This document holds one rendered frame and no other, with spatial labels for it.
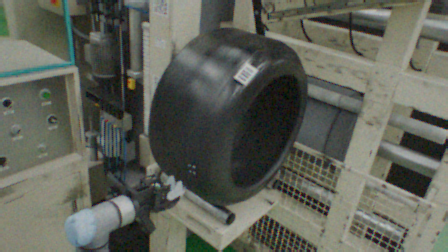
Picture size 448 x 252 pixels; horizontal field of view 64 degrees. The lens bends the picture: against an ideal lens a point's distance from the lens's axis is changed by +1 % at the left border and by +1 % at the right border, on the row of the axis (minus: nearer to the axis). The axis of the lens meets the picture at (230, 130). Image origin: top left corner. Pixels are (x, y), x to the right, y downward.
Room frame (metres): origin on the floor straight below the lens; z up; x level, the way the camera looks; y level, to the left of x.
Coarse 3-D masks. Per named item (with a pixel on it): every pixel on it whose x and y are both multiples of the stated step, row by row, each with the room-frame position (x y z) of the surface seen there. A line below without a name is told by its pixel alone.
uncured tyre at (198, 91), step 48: (192, 48) 1.02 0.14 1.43; (240, 48) 0.98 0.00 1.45; (288, 48) 1.10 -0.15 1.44; (192, 96) 0.88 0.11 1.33; (240, 96) 0.87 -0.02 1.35; (288, 96) 1.28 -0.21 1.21; (192, 144) 0.82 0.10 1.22; (240, 144) 1.28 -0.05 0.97; (288, 144) 1.15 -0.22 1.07; (192, 192) 0.90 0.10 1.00; (240, 192) 0.91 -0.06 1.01
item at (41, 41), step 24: (0, 0) 1.03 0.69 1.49; (24, 0) 1.08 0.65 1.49; (48, 0) 1.14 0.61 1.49; (0, 24) 1.02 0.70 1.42; (24, 24) 1.07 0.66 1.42; (48, 24) 1.13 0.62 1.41; (0, 48) 1.01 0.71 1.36; (24, 48) 1.06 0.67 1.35; (48, 48) 1.12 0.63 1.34; (72, 48) 1.18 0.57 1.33; (0, 72) 1.00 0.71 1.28; (24, 72) 1.04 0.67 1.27
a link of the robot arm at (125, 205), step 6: (114, 198) 0.70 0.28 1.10; (120, 198) 0.70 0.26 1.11; (126, 198) 0.70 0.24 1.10; (120, 204) 0.68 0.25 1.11; (126, 204) 0.69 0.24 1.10; (132, 204) 0.70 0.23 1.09; (120, 210) 0.66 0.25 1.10; (126, 210) 0.67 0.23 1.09; (132, 210) 0.68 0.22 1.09; (126, 216) 0.67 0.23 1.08; (132, 216) 0.68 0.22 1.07; (126, 222) 0.67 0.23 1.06
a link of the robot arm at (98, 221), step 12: (108, 204) 0.67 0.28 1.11; (72, 216) 0.61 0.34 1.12; (84, 216) 0.61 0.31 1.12; (96, 216) 0.62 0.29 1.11; (108, 216) 0.64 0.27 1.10; (120, 216) 0.66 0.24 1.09; (72, 228) 0.59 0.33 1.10; (84, 228) 0.59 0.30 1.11; (96, 228) 0.60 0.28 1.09; (108, 228) 0.62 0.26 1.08; (72, 240) 0.58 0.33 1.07; (84, 240) 0.58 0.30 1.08; (96, 240) 0.60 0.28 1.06
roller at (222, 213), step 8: (160, 176) 1.08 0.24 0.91; (184, 192) 1.00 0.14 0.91; (192, 200) 0.98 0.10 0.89; (200, 200) 0.96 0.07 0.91; (208, 208) 0.93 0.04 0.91; (216, 208) 0.92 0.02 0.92; (224, 208) 0.93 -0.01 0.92; (216, 216) 0.91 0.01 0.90; (224, 216) 0.90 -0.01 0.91; (232, 216) 0.90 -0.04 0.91
